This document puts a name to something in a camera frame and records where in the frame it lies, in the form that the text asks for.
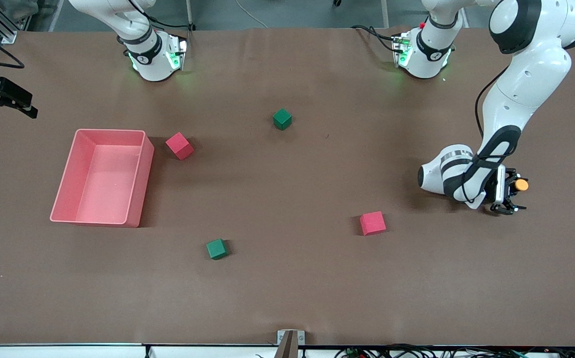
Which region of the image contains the grey crumpled cover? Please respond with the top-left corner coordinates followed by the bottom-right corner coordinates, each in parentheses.
top-left (0, 0), bottom-right (39, 23)

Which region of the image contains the pink plastic bin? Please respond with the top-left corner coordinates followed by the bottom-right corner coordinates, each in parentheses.
top-left (50, 128), bottom-right (155, 228)

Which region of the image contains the pink cube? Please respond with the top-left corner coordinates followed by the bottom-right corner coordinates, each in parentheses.
top-left (359, 211), bottom-right (387, 236)
top-left (165, 132), bottom-right (194, 161)

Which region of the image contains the green cube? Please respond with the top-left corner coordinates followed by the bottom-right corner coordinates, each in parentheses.
top-left (273, 108), bottom-right (293, 131)
top-left (206, 238), bottom-right (229, 260)

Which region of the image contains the brown table cover sheet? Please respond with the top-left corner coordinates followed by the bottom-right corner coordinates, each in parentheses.
top-left (0, 27), bottom-right (575, 347)

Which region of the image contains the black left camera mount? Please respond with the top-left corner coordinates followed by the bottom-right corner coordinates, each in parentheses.
top-left (489, 201), bottom-right (528, 216)

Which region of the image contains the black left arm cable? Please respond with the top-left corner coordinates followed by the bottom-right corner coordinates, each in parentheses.
top-left (475, 67), bottom-right (509, 140)

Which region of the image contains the black right base cable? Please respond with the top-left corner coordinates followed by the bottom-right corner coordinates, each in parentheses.
top-left (118, 0), bottom-right (192, 31)

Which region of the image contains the black base cable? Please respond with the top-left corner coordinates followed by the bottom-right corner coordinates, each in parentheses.
top-left (351, 24), bottom-right (398, 53)
top-left (118, 0), bottom-right (192, 31)

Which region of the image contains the tangled cable bundle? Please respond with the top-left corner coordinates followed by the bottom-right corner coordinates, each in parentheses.
top-left (335, 343), bottom-right (575, 358)

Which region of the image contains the black left base cable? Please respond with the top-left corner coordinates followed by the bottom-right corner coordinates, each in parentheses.
top-left (351, 24), bottom-right (398, 53)

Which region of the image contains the white floor cable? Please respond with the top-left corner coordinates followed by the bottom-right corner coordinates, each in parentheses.
top-left (235, 0), bottom-right (268, 28)

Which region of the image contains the metal bracket with pole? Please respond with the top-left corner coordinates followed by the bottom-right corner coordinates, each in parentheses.
top-left (276, 329), bottom-right (306, 358)

